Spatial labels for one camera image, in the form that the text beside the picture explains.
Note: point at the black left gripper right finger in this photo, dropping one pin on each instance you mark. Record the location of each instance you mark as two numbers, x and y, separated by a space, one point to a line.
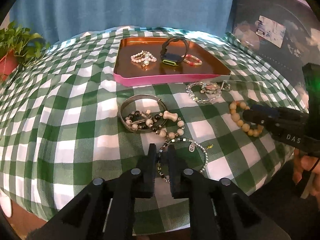
193 186

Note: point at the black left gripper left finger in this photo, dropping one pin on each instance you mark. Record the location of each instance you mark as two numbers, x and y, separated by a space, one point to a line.
132 184

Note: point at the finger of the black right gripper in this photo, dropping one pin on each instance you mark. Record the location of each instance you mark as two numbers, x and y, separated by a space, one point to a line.
265 118

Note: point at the person's right hand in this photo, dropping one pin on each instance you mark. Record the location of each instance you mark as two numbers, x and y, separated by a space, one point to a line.
306 174

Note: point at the silver metal hair clip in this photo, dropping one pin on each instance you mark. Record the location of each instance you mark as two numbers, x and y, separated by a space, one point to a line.
225 86

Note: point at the green white checkered tablecloth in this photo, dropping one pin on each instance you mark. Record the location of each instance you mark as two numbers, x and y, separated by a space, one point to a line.
60 127

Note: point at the dark bag with label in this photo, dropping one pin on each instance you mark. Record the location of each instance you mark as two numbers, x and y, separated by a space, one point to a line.
284 33

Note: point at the black green smart watch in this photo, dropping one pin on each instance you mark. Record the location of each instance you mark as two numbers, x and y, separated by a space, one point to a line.
172 57

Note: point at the copper tray with pink rim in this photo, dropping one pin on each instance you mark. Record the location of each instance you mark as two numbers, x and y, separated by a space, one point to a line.
155 60

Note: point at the green potted plant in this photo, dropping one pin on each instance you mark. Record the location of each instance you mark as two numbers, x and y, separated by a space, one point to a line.
27 47

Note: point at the red flower pot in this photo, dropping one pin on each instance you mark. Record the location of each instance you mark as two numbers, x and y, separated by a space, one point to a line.
8 64

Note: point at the blue curtain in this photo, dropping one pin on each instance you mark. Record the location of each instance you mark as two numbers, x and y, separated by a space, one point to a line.
58 20

